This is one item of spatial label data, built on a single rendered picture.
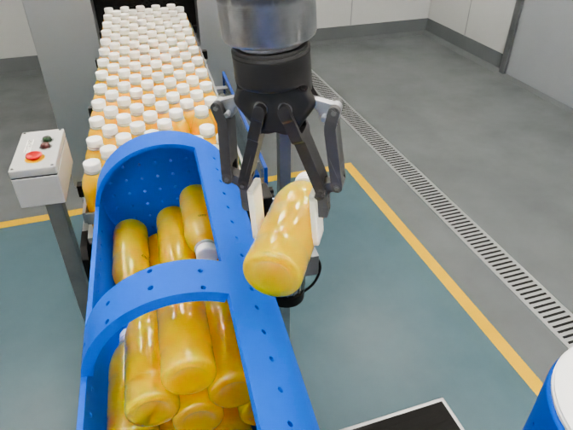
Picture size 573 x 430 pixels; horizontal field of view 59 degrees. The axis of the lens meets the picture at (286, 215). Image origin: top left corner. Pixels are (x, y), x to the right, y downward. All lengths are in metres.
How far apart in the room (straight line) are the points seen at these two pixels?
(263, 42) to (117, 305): 0.39
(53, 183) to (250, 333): 0.78
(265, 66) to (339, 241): 2.28
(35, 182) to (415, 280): 1.80
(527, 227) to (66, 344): 2.38
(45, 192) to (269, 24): 0.93
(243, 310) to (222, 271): 0.07
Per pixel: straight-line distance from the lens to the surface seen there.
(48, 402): 2.22
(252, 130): 0.53
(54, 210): 1.43
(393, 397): 2.08
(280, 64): 0.47
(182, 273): 0.68
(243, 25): 0.46
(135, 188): 1.09
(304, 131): 0.53
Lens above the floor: 1.68
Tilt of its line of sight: 35 degrees down
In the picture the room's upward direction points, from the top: straight up
